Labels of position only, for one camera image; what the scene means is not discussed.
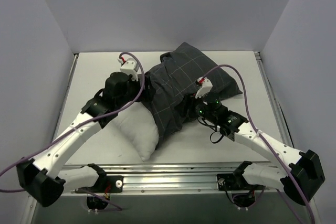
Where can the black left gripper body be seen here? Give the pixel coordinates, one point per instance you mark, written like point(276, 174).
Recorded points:
point(146, 87)

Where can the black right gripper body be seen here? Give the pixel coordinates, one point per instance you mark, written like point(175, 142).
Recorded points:
point(187, 106)

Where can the dark grey checked pillowcase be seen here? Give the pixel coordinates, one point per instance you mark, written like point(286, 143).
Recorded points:
point(167, 83)

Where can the white pillow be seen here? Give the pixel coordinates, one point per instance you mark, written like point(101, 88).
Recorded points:
point(137, 124)

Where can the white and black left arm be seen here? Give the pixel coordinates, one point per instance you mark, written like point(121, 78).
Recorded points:
point(42, 175)

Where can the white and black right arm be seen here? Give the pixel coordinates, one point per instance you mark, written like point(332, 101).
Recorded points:
point(299, 174)

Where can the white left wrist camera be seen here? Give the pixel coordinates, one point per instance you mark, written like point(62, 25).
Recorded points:
point(129, 67)

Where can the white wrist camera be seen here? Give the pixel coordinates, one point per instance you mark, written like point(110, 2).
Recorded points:
point(204, 85)
point(129, 67)

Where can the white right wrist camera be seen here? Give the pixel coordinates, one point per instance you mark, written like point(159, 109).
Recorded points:
point(204, 85)

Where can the aluminium front frame rail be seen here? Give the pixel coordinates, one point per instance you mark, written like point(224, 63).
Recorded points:
point(166, 179)

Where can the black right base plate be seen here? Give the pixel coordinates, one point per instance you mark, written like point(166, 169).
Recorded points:
point(227, 181)

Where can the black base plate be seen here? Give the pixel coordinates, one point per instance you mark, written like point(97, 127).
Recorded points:
point(113, 183)
point(227, 181)

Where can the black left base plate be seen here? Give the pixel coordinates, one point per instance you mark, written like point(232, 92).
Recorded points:
point(113, 183)

